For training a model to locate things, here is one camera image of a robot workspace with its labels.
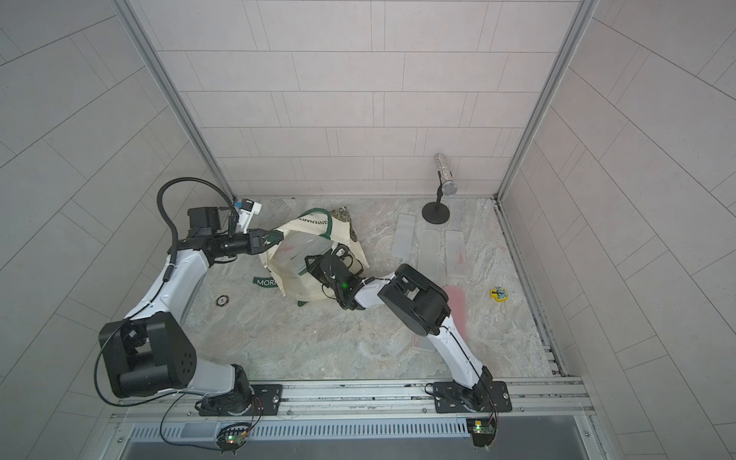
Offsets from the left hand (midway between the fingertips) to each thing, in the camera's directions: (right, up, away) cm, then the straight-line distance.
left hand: (284, 234), depth 80 cm
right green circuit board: (+52, -47, -11) cm, 71 cm away
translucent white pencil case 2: (+35, -4, +22) cm, 42 cm away
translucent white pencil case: (-2, -6, +14) cm, 15 cm away
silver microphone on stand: (+49, +7, +31) cm, 59 cm away
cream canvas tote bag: (+3, -18, +10) cm, 21 cm away
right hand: (+3, -9, +12) cm, 15 cm away
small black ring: (-22, -21, +9) cm, 32 cm away
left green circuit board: (-7, -47, -15) cm, 50 cm away
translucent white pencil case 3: (+54, -8, +20) cm, 58 cm away
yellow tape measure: (+65, -19, +9) cm, 68 cm away
